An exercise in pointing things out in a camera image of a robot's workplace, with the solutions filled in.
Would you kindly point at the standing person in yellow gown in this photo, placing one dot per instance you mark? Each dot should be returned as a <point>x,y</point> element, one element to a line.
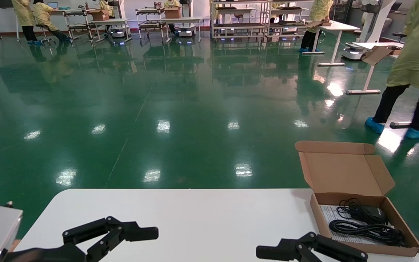
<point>24,14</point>

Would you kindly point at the cardboard storage box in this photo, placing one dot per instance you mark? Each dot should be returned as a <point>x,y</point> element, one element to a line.
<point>344,174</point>

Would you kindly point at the seated person in yellow gown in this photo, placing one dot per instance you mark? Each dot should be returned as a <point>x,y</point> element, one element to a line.
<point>44,14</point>

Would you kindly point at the white table with T-legs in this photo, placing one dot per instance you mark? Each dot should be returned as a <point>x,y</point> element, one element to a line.
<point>371,45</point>

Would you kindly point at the walking person in yellow gown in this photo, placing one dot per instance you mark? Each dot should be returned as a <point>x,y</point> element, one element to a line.
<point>416,54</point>

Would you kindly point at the metal shelving rack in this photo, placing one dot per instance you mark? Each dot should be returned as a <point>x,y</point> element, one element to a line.
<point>238,25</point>
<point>289,22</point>

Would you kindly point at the laptop computer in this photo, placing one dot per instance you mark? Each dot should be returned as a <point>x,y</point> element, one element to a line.
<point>53,4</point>

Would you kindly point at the brown cardboard box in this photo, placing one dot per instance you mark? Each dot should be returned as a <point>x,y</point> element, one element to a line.
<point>98,14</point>
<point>173,12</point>

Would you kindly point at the metal trolley cart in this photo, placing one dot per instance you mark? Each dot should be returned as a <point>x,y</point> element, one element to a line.
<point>75,12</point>
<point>149,11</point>

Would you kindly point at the open flat cardboard box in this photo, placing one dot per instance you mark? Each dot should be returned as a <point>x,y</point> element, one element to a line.
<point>376,54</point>

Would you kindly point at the white wheeled robot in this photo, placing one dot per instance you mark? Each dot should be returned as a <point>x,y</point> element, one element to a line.
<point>373,18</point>
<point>118,32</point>
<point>187,31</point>

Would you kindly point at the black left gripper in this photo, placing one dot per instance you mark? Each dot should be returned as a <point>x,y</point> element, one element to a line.
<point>49,254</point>

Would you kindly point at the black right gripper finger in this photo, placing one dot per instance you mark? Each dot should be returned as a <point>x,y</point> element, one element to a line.
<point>340,249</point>
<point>275,253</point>

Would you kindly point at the white paper manual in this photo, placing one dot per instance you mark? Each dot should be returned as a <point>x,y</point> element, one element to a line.
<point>327,214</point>

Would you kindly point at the black stool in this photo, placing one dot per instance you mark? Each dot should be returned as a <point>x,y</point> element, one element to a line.
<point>42,26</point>
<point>400,34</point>

